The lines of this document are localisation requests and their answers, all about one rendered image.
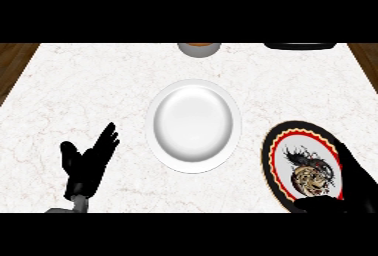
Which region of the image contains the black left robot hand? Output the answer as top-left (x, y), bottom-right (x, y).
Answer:
top-left (59, 121), bottom-right (121, 202)

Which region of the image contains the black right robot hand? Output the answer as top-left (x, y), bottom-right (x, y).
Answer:
top-left (292, 139), bottom-right (378, 214)

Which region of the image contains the black red patterned plate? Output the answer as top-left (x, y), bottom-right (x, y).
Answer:
top-left (260, 120), bottom-right (351, 214)

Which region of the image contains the white oval plate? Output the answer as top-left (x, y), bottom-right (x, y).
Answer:
top-left (145, 78), bottom-right (242, 175)

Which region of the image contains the cupcake with grey wrapper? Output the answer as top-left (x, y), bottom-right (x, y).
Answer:
top-left (177, 42), bottom-right (222, 59)

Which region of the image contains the black flat object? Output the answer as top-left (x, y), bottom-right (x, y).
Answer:
top-left (263, 42), bottom-right (338, 51)

